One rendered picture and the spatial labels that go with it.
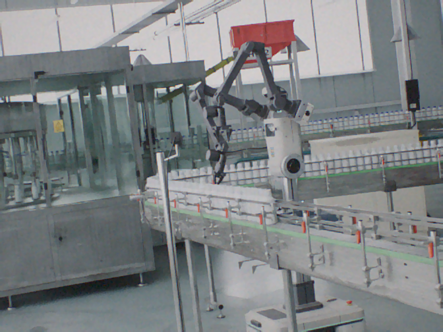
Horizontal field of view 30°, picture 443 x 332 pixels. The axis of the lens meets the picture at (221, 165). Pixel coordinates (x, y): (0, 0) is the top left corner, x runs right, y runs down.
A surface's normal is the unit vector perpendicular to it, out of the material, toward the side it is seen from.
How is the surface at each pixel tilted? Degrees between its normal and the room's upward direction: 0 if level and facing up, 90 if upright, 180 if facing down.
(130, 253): 90
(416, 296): 90
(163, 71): 90
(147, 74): 90
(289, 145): 101
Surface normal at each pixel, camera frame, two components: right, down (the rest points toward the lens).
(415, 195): 0.04, 0.07
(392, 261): -0.93, 0.13
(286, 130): 0.34, 0.01
